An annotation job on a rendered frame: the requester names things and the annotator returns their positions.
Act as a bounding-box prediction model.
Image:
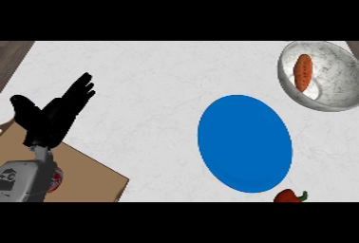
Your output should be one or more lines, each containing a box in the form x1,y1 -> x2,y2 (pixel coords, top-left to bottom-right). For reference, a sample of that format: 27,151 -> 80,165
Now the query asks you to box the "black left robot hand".
9,72 -> 96,150

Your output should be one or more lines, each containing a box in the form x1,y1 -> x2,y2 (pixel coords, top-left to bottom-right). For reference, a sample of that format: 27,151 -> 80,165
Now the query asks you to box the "blue plate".
197,94 -> 294,194

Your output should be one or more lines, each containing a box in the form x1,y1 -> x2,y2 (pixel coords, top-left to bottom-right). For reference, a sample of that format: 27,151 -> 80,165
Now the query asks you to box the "grey marbled bowl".
276,41 -> 359,112

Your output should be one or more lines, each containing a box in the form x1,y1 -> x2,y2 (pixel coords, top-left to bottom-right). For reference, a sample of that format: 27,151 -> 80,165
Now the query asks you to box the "red can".
46,168 -> 65,194

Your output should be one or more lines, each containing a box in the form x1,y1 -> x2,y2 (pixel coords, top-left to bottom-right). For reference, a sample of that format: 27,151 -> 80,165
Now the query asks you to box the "brown cutting board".
0,121 -> 130,203

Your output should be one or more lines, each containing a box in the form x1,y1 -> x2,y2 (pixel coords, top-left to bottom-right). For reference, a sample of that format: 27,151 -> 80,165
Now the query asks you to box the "red bell pepper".
273,188 -> 310,203

